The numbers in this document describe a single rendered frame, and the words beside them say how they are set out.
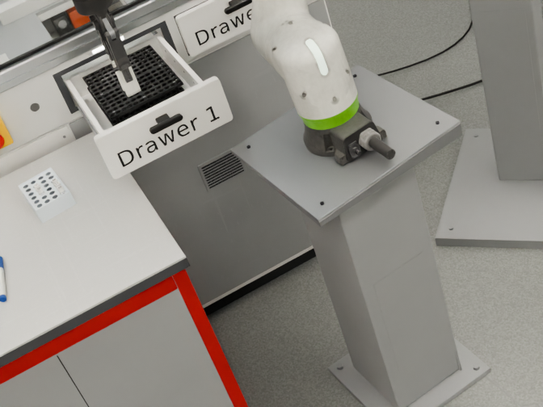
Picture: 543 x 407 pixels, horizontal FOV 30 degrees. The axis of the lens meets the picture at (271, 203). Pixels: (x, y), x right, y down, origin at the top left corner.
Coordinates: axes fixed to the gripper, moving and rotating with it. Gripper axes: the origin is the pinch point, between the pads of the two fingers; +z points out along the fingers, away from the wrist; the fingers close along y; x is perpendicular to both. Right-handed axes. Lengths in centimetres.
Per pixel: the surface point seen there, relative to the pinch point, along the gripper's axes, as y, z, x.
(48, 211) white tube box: -7.2, 25.7, -26.3
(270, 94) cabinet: -35, 42, 37
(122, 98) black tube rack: -16.2, 13.5, -0.7
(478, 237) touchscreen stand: -9, 100, 75
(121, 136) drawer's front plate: -0.9, 12.5, -5.6
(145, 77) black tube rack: -20.0, 13.4, 6.4
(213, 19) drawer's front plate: -33.2, 15.0, 28.6
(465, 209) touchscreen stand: -21, 99, 78
